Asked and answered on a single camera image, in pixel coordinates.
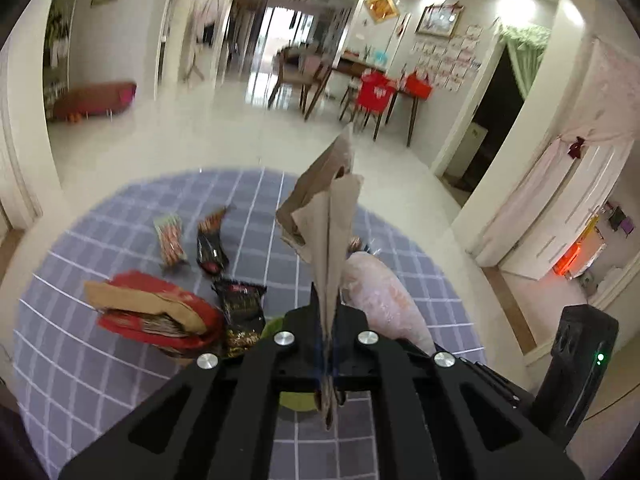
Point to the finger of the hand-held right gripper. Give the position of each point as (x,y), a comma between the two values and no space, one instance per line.
(492,377)

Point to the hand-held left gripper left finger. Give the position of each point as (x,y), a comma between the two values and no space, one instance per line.
(300,342)

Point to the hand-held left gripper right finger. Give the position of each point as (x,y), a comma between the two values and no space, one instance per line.
(350,342)

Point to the brown paper bag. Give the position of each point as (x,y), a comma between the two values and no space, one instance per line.
(325,220)

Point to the pink plastic bag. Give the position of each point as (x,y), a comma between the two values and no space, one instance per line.
(385,300)

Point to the green plastic wrapper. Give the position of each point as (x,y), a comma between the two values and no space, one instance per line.
(297,401)

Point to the black gold snack packet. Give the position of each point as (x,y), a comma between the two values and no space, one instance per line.
(242,310)

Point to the black orange snack packet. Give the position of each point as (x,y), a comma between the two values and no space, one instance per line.
(211,247)

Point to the red paper snack bag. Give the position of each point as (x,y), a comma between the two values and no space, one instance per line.
(150,310)

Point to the orange striped snack packet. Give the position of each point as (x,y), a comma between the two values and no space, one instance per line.
(170,240)

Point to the white panel door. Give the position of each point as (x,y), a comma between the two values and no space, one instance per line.
(560,200)

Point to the grey checkered tablecloth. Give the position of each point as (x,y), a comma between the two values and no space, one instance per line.
(115,400)

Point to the wooden dining table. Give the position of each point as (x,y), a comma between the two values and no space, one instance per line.
(402,102)

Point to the chair with red cover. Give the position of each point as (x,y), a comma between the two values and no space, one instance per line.
(374,92)

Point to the red gift bag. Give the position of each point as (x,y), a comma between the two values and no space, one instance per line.
(419,86)

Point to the wooden dining chair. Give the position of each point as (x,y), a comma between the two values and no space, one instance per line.
(300,75)

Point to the dark red bench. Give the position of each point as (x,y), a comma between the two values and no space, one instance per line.
(95,97)

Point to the green curtain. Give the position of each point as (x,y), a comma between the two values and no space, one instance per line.
(525,42)

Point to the hanging pink clothes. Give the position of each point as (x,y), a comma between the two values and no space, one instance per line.
(206,17)

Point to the group of wall paper cards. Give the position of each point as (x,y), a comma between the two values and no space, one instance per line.
(452,60)

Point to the framed landscape wall picture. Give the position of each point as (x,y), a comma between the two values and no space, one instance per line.
(437,21)

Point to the gold framed wall picture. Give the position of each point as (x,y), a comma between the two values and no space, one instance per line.
(380,8)

